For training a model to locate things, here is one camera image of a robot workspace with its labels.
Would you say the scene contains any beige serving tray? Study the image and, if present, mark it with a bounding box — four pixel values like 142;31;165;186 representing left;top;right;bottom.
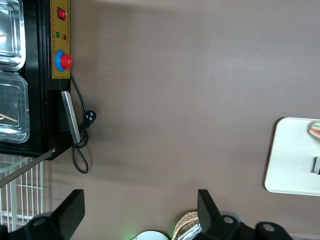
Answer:
264;116;320;196

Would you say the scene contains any white wire rack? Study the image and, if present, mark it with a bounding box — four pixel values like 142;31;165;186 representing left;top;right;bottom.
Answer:
0;154;45;233

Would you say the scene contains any steel food tray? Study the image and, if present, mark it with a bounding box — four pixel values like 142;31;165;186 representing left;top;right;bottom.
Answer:
0;71;31;144
0;0;27;71

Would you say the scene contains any wrapped triangle sandwich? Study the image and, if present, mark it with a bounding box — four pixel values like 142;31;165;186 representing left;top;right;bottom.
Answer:
306;119;320;145

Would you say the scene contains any red emergency stop button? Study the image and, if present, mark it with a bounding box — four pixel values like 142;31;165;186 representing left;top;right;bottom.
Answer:
55;49;74;72

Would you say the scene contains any black power cable with plug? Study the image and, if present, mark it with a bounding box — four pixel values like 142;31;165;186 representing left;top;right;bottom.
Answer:
69;73;98;174

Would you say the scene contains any black tray sealing machine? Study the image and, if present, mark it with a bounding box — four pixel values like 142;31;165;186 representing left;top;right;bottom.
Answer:
0;0;73;161

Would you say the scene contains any aluminium foil container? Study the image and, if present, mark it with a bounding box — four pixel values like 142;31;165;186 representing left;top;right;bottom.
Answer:
177;223;203;240

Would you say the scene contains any wicker basket with foil containers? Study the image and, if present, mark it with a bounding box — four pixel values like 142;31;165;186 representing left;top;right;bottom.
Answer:
174;209;201;240

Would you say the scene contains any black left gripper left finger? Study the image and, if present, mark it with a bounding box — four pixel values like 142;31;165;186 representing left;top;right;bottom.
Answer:
9;189;86;240

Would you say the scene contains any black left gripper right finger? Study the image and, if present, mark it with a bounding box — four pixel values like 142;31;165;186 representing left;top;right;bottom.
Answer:
197;189;242;240

